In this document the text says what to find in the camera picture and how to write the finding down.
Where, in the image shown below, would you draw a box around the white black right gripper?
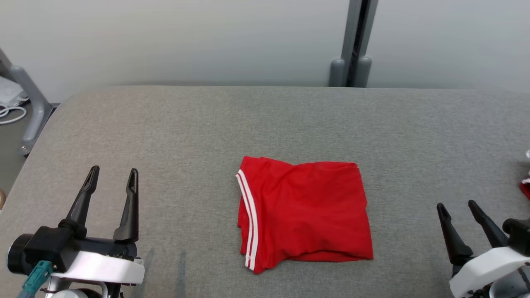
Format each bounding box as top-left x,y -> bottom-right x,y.
437,200 -> 530,298

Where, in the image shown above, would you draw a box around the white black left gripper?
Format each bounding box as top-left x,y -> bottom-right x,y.
51,165 -> 146,285

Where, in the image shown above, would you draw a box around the red jersey white hem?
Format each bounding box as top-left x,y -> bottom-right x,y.
520,150 -> 530,200

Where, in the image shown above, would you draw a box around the red jersey white stripes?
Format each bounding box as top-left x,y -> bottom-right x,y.
235,156 -> 374,274

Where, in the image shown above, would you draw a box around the white flat box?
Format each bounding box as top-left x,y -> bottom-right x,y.
0,77 -> 24,107

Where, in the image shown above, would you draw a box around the black cable teal plug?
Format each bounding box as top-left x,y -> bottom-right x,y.
17,260 -> 54,298

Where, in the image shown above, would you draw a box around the grey metal frame leg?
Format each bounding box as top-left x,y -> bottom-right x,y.
0,48 -> 53,157

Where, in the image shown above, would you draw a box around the white cable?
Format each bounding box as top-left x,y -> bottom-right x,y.
0,106 -> 28,125

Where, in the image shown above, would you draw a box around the grey metal partition post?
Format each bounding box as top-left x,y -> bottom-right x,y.
328,0 -> 379,88

